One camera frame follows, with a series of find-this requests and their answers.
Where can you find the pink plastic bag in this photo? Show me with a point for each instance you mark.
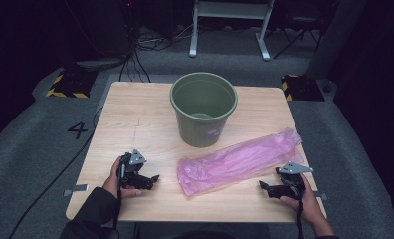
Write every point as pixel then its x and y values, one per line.
pixel 238 162

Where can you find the black tripod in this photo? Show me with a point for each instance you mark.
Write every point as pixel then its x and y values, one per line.
pixel 301 26

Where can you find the grey curtain column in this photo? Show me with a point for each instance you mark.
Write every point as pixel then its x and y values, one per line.
pixel 337 36

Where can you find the grey tape strip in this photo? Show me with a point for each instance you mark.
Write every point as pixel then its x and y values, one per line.
pixel 321 196
pixel 76 190

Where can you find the white metal stand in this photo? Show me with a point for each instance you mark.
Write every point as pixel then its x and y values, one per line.
pixel 230 10

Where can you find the black yellow striped base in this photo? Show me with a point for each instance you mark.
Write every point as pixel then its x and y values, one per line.
pixel 72 84
pixel 302 88

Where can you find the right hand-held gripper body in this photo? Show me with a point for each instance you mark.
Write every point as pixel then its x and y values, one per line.
pixel 293 182

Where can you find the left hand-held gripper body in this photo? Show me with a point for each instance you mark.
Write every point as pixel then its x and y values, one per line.
pixel 128 171

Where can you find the person's right hand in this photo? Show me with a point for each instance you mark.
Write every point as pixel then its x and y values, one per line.
pixel 310 207

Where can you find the person's left hand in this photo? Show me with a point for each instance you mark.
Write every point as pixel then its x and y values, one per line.
pixel 112 186

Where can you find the black equipment stand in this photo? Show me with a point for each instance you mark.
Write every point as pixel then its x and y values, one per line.
pixel 98 33

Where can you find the green plastic bin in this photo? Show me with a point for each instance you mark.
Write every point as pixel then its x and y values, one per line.
pixel 201 129

